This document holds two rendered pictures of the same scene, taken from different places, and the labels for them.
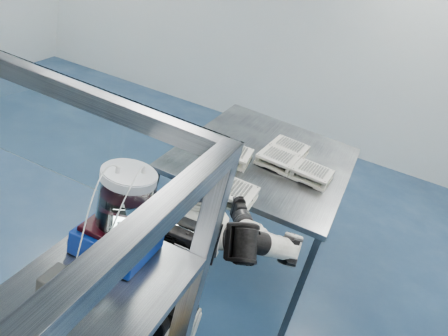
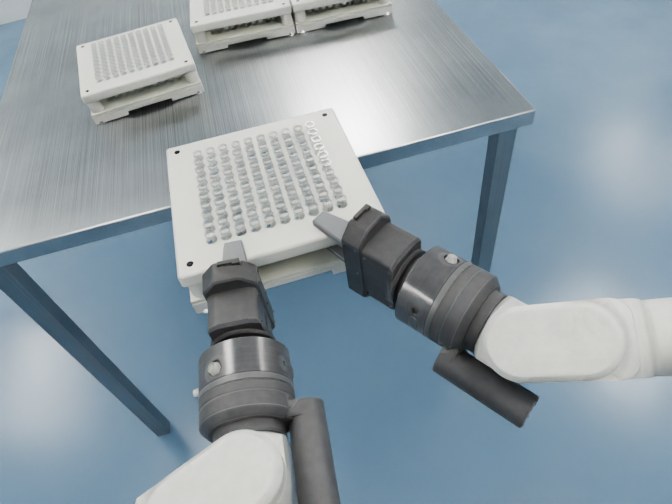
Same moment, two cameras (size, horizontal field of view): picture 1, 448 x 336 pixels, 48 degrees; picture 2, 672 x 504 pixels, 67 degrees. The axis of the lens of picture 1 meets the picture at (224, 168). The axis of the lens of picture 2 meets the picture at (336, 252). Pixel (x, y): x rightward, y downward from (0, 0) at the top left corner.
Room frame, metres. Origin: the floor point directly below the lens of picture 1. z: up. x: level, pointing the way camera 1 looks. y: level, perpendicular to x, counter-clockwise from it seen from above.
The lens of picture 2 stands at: (1.78, 0.05, 1.51)
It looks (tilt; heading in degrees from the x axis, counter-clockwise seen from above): 50 degrees down; 338
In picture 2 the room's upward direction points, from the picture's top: 10 degrees counter-clockwise
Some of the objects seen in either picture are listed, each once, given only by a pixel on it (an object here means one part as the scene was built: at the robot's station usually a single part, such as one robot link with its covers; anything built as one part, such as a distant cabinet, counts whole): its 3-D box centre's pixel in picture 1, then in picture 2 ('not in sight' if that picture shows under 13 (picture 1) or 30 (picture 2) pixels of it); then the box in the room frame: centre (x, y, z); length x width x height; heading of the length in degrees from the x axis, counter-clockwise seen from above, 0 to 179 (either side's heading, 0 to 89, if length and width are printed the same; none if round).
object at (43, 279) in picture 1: (60, 282); not in sight; (0.95, 0.32, 1.41); 0.10 x 0.07 x 0.06; 165
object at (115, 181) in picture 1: (125, 195); not in sight; (1.17, 0.24, 1.56); 0.15 x 0.15 x 0.19
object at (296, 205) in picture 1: (270, 158); (215, 17); (3.21, -0.29, 0.88); 1.50 x 1.10 x 0.04; 165
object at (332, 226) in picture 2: not in sight; (338, 226); (2.14, -0.10, 1.09); 0.06 x 0.03 x 0.02; 20
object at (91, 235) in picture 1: (116, 236); not in sight; (1.17, 0.25, 1.42); 0.21 x 0.20 x 0.09; 75
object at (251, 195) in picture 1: (231, 189); (266, 186); (2.27, -0.07, 1.07); 0.25 x 0.24 x 0.02; 76
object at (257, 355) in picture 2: not in sight; (241, 343); (2.08, 0.05, 1.07); 0.12 x 0.10 x 0.13; 160
